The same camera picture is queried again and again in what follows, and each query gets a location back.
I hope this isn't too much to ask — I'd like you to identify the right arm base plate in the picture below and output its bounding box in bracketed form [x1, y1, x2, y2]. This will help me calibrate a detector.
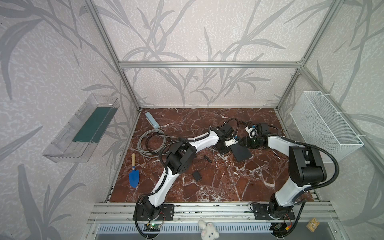
[250, 203, 296, 220]

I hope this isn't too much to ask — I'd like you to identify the white wire mesh basket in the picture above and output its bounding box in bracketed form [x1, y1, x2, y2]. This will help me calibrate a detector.
[291, 91, 364, 161]

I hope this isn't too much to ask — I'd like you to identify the black power adapter with cable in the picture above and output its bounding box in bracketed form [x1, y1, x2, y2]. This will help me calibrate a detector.
[192, 155, 212, 182]

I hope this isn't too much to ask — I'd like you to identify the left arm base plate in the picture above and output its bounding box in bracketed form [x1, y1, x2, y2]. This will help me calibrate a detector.
[133, 204, 175, 221]

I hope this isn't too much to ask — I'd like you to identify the clear acrylic wall shelf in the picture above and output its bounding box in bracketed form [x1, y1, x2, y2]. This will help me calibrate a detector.
[43, 94, 120, 163]

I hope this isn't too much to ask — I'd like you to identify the white plush toy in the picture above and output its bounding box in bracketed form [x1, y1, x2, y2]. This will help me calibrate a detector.
[198, 220, 220, 240]

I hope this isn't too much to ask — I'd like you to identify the coiled grey ethernet cable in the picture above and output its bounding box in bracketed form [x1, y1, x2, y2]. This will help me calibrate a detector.
[136, 128, 169, 159]

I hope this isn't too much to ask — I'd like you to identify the dark grey box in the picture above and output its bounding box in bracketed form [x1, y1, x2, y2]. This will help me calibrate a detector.
[230, 144, 253, 162]

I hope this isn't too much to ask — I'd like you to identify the green lit controller board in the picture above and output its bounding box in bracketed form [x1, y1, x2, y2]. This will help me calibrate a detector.
[144, 223, 163, 232]

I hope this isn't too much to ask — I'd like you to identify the light blue rectangular block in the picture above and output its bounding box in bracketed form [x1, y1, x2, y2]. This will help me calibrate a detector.
[145, 112, 160, 129]

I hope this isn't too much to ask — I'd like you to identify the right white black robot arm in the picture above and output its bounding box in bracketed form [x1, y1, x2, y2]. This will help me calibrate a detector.
[240, 123, 340, 220]

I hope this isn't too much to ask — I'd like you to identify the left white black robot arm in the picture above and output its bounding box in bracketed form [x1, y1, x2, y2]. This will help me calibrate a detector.
[133, 123, 239, 221]

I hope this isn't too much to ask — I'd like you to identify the blue trowel wooden handle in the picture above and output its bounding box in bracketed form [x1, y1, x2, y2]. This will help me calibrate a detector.
[129, 153, 140, 188]

